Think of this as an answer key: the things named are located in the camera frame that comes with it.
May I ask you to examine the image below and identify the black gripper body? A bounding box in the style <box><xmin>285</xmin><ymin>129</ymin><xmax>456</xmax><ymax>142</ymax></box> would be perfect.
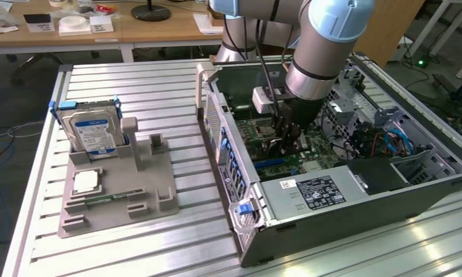
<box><xmin>277</xmin><ymin>96</ymin><xmax>324</xmax><ymax>129</ymax></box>

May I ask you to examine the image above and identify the graphics card with black fan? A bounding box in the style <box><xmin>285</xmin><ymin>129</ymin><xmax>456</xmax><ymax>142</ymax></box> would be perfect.
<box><xmin>260</xmin><ymin>137</ymin><xmax>307</xmax><ymax>160</ymax></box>

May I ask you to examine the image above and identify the CPU socket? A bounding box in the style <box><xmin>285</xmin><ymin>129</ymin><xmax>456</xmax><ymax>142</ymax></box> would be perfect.
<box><xmin>253</xmin><ymin>118</ymin><xmax>277</xmax><ymax>138</ymax></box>

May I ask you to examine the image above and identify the blue expansion slot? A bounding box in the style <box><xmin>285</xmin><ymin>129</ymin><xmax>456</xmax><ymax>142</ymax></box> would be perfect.
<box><xmin>253</xmin><ymin>158</ymin><xmax>287</xmax><ymax>170</ymax></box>

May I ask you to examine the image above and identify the green motherboard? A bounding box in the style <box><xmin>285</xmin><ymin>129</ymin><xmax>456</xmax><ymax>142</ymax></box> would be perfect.
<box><xmin>229</xmin><ymin>103</ymin><xmax>351</xmax><ymax>182</ymax></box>

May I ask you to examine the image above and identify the metal drive cage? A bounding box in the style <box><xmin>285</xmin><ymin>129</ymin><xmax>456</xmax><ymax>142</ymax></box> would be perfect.
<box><xmin>323</xmin><ymin>85</ymin><xmax>373</xmax><ymax>136</ymax></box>

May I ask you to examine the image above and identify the grey power supply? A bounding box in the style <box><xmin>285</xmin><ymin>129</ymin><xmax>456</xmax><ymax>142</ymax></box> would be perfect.
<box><xmin>257</xmin><ymin>166</ymin><xmax>369</xmax><ymax>229</ymax></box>

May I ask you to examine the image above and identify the open PC case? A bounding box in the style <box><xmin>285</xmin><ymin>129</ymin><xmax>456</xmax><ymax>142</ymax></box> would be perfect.
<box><xmin>194</xmin><ymin>51</ymin><xmax>462</xmax><ymax>268</ymax></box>

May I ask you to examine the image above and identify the metal disk bay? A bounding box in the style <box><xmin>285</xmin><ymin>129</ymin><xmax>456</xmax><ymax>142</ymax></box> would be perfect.
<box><xmin>388</xmin><ymin>145</ymin><xmax>462</xmax><ymax>186</ymax></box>

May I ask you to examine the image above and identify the wooden cabinet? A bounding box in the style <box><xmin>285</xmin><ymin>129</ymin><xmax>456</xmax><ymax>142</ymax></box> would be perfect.
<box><xmin>352</xmin><ymin>0</ymin><xmax>426</xmax><ymax>67</ymax></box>

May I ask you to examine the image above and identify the grey parts rack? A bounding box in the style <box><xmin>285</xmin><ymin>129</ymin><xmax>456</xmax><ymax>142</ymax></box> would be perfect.
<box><xmin>57</xmin><ymin>117</ymin><xmax>181</xmax><ymax>239</ymax></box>

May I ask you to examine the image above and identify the white booklet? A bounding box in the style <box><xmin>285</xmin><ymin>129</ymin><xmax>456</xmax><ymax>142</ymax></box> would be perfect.
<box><xmin>193</xmin><ymin>13</ymin><xmax>225</xmax><ymax>36</ymax></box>

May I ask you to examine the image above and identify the cardboard box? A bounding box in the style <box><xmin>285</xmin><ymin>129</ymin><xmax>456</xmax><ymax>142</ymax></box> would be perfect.
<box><xmin>206</xmin><ymin>7</ymin><xmax>226</xmax><ymax>21</ymax></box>

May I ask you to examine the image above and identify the wooden desk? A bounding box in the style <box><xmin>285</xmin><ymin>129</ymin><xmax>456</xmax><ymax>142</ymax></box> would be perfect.
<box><xmin>0</xmin><ymin>0</ymin><xmax>232</xmax><ymax>63</ymax></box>

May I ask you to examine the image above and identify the hard disk with blue carrier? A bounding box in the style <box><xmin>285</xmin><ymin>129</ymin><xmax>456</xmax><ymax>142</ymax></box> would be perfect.
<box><xmin>47</xmin><ymin>96</ymin><xmax>129</xmax><ymax>160</ymax></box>

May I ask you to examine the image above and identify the green RAM stick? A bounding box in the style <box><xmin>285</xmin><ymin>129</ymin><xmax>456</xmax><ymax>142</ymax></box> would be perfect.
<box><xmin>83</xmin><ymin>192</ymin><xmax>129</xmax><ymax>204</ymax></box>

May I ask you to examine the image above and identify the black round lamp base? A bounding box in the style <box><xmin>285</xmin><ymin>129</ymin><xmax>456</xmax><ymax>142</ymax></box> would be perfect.
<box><xmin>129</xmin><ymin>0</ymin><xmax>172</xmax><ymax>22</ymax></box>

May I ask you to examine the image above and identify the silver CPU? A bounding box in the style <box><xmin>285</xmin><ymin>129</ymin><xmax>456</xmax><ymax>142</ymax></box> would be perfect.
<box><xmin>71</xmin><ymin>172</ymin><xmax>101</xmax><ymax>195</ymax></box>

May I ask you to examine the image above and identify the white box with label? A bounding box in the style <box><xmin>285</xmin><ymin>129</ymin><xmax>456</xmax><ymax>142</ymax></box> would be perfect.
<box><xmin>87</xmin><ymin>16</ymin><xmax>114</xmax><ymax>34</ymax></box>

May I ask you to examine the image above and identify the flat white box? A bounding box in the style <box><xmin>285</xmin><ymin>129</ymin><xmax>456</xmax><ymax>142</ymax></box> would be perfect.
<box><xmin>57</xmin><ymin>24</ymin><xmax>93</xmax><ymax>38</ymax></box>

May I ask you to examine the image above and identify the white tape roll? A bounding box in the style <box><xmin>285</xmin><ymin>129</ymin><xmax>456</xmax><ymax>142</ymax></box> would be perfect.
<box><xmin>58</xmin><ymin>16</ymin><xmax>86</xmax><ymax>28</ymax></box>

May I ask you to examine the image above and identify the black chair base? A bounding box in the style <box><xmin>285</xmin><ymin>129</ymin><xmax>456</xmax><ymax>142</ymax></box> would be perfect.
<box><xmin>5</xmin><ymin>51</ymin><xmax>63</xmax><ymax>85</ymax></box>

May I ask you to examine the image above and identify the white box with black top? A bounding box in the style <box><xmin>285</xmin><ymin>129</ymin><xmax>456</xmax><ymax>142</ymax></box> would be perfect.
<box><xmin>22</xmin><ymin>13</ymin><xmax>55</xmax><ymax>33</ymax></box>

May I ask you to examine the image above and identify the clear plastic bag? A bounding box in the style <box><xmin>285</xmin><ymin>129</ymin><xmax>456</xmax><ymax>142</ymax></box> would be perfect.
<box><xmin>0</xmin><ymin>0</ymin><xmax>21</xmax><ymax>27</ymax></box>

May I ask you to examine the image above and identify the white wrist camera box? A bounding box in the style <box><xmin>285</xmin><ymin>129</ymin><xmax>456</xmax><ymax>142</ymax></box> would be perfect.
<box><xmin>252</xmin><ymin>86</ymin><xmax>280</xmax><ymax>114</ymax></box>

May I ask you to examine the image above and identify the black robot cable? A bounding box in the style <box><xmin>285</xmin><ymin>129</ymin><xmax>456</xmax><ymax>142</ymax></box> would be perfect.
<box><xmin>252</xmin><ymin>17</ymin><xmax>283</xmax><ymax>117</ymax></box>

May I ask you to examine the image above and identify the orange wire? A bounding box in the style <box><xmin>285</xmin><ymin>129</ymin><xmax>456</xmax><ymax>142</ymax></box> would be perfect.
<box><xmin>368</xmin><ymin>131</ymin><xmax>393</xmax><ymax>157</ymax></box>

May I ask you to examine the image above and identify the blue wire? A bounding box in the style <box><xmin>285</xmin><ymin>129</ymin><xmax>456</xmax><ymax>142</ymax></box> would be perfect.
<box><xmin>383</xmin><ymin>128</ymin><xmax>415</xmax><ymax>158</ymax></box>

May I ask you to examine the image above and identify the white table frame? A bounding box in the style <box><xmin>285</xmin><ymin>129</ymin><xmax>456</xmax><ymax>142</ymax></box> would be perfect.
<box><xmin>405</xmin><ymin>0</ymin><xmax>462</xmax><ymax>78</ymax></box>

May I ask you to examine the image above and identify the white floor cable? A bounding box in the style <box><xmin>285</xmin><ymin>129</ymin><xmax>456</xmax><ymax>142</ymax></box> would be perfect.
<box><xmin>0</xmin><ymin>119</ymin><xmax>45</xmax><ymax>140</ymax></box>

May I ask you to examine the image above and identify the blue floor cable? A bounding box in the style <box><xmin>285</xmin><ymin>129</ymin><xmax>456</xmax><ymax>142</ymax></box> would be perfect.
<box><xmin>0</xmin><ymin>135</ymin><xmax>17</xmax><ymax>249</ymax></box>

